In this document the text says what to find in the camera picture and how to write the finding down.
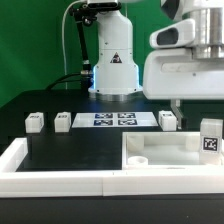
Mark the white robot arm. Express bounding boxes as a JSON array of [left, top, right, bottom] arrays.
[[87, 0, 224, 102]]

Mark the white U-shaped obstacle fence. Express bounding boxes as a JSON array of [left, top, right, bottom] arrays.
[[0, 138, 224, 198]]

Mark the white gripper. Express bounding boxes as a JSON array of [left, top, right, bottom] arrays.
[[143, 19, 224, 130]]

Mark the white square table top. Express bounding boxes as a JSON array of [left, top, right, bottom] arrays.
[[122, 132, 208, 169]]

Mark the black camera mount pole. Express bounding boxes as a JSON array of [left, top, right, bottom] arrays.
[[69, 3, 97, 91]]

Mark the white cable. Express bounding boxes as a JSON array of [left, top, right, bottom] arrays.
[[61, 0, 88, 90]]

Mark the black cable bundle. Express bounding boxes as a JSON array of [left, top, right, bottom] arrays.
[[45, 73, 91, 91]]

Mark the white fiducial marker sheet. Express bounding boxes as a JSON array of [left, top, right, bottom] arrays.
[[72, 112, 158, 128]]

